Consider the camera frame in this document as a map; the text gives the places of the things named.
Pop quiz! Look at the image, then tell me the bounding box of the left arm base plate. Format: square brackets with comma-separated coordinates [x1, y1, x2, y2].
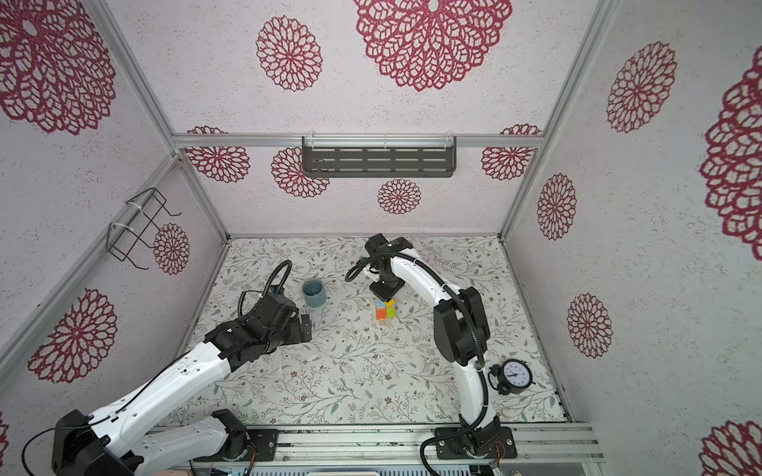
[194, 430, 280, 462]

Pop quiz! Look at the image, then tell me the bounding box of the teal ceramic cup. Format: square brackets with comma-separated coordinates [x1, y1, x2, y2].
[302, 280, 327, 309]

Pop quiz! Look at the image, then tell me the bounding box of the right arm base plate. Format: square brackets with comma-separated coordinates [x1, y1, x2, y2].
[435, 426, 518, 460]

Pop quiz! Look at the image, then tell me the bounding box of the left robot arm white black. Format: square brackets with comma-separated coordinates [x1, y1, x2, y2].
[49, 260, 312, 475]

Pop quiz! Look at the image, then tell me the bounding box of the aluminium rail front frame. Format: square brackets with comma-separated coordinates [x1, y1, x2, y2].
[249, 422, 605, 468]

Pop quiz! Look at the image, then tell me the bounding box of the round black dial gauge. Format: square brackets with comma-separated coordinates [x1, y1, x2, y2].
[488, 359, 534, 396]

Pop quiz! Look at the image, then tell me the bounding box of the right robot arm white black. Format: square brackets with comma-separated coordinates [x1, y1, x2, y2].
[344, 234, 500, 457]

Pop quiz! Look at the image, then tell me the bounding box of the grey metal wall shelf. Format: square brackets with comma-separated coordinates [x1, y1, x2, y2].
[301, 136, 458, 179]

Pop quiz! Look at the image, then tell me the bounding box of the black wire wall rack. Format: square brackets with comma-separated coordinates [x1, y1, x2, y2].
[105, 188, 182, 271]

